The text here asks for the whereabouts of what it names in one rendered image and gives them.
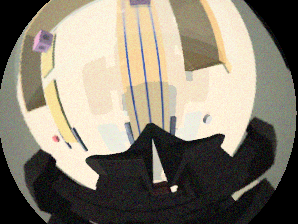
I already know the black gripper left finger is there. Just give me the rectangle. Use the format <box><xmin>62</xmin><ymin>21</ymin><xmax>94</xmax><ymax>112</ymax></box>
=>
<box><xmin>85</xmin><ymin>124</ymin><xmax>154</xmax><ymax>190</ymax></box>

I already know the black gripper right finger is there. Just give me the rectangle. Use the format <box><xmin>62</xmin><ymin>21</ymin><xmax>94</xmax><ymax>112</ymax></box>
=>
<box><xmin>150</xmin><ymin>123</ymin><xmax>225</xmax><ymax>186</ymax></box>

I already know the tan striped strip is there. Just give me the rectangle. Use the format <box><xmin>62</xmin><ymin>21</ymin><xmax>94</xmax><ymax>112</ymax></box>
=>
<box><xmin>118</xmin><ymin>48</ymin><xmax>169</xmax><ymax>141</ymax></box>

